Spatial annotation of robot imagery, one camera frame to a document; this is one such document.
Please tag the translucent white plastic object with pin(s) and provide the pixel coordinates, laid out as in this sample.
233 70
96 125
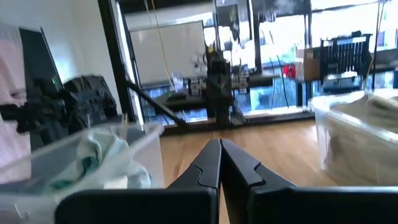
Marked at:
177 82

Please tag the clear storage box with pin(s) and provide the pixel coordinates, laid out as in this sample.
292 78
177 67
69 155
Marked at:
340 82

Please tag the light blue teal-edged towel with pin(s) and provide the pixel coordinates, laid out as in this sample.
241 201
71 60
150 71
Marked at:
99 146

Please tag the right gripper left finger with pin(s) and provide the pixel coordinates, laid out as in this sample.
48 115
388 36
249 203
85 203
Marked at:
199 186

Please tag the black slatted crate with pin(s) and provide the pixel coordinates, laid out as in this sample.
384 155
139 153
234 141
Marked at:
345 56

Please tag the whiteboard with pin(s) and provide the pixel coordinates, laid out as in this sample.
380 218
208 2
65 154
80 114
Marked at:
168 53

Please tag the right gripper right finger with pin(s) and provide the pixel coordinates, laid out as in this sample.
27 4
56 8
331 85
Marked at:
242 174

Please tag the cardboard box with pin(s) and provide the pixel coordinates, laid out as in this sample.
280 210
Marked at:
311 63

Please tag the black monitor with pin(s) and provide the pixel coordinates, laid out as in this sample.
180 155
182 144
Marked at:
37 62

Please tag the person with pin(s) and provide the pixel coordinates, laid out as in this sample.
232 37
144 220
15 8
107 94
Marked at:
12 77

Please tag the red object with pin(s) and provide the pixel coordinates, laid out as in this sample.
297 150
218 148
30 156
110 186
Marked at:
289 71

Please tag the black metal frame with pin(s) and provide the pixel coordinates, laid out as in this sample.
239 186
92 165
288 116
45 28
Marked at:
116 62

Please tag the clear plastic bin white label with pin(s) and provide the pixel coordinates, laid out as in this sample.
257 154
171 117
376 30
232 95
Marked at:
320 102

